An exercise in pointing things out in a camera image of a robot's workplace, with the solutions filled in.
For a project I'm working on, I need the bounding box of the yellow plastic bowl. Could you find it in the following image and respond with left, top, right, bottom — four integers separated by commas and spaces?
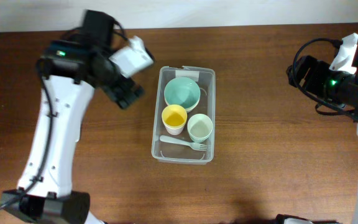
185, 99, 200, 113

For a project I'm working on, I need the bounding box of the pink plastic cup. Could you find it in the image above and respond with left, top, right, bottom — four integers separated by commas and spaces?
163, 123, 185, 136

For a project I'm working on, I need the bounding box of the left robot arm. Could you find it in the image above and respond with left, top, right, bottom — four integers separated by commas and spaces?
0, 10, 154, 223

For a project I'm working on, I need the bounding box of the yellow plastic cup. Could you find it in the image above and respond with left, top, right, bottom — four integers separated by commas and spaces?
162, 105, 188, 129

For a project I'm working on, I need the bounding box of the cream plastic cup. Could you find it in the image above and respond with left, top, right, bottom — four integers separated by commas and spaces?
187, 114, 213, 136

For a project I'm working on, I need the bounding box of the clear plastic storage container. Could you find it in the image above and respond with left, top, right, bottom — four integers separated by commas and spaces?
151, 66, 216, 165

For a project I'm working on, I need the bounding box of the teal plastic bowl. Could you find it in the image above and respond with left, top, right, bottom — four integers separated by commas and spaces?
163, 77, 201, 109

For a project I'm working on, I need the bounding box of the teal plastic cup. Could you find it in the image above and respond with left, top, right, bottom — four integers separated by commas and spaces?
188, 131, 213, 143

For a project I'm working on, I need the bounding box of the grey plastic fork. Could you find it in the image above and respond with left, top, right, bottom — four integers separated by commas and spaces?
159, 135, 208, 151

